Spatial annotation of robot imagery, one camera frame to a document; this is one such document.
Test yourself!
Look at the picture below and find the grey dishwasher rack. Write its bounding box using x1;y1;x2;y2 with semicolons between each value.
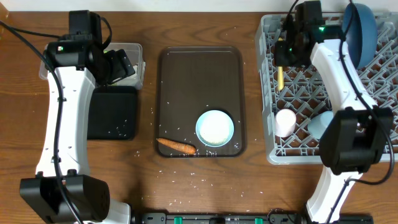
254;12;397;165

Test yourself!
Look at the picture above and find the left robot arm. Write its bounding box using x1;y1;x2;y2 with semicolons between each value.
19;10;142;223

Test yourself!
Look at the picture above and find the black cable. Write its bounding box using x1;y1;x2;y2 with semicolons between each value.
0;17;113;224
281;0;396;224

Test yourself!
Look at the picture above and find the right black cable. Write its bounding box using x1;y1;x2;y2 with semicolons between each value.
281;0;396;224

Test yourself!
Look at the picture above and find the black plastic bin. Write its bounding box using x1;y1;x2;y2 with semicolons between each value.
87;86;137;140

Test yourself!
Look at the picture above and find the orange carrot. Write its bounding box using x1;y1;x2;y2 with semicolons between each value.
157;138;197;155

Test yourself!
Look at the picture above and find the left black cable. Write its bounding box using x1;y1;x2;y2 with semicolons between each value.
0;17;113;224

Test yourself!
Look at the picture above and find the pink white plastic cup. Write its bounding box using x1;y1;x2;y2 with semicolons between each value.
275;109;297;138

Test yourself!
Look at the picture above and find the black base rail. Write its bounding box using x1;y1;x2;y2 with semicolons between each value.
133;212;374;224

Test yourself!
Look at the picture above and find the dark brown serving tray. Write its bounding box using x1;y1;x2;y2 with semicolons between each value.
154;47;246;157

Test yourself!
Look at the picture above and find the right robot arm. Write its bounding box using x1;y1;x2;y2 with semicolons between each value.
274;1;394;223

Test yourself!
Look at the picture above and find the dark blue plate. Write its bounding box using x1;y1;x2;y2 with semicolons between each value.
341;3;377;70

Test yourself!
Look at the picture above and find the light blue plastic cup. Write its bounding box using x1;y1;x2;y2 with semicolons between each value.
307;111;334;139

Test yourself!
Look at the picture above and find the clear plastic waste bin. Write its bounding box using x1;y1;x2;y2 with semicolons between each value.
40;40;145;94

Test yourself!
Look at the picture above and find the yellow plastic spoon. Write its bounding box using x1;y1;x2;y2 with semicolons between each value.
277;53;284;91

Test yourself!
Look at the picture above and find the light blue bowl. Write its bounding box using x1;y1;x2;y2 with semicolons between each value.
195;110;234;147

